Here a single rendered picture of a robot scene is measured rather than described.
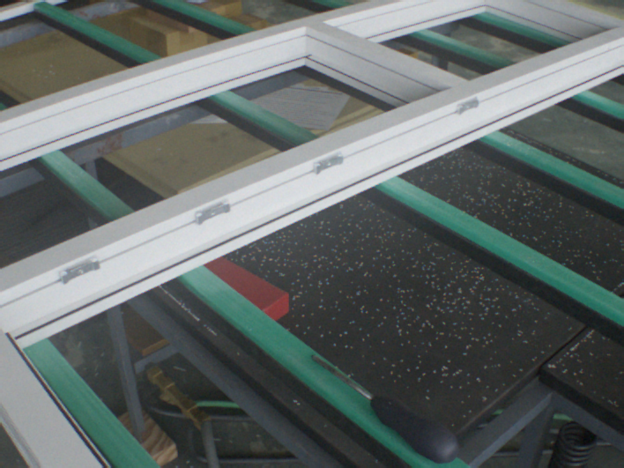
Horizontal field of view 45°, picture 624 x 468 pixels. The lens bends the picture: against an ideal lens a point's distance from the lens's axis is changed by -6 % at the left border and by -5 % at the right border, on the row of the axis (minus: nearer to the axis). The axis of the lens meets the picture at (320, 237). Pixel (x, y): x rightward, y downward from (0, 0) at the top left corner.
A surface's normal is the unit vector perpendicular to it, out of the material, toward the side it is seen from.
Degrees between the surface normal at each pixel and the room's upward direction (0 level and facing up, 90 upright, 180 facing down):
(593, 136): 0
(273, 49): 90
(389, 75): 90
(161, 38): 90
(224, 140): 0
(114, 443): 0
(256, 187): 90
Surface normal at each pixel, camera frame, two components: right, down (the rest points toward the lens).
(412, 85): -0.76, 0.37
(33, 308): 0.65, 0.44
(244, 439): 0.00, -0.82
